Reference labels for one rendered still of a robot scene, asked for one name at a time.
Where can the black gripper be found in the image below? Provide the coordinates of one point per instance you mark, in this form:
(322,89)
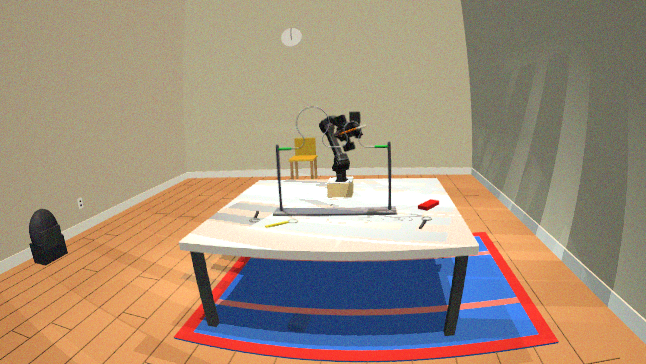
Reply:
(340,120)

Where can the red rectangular block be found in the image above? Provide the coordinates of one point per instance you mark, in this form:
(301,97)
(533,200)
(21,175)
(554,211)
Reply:
(428,204)

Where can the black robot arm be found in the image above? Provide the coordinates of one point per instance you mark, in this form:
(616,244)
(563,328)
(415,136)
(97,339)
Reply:
(341,160)

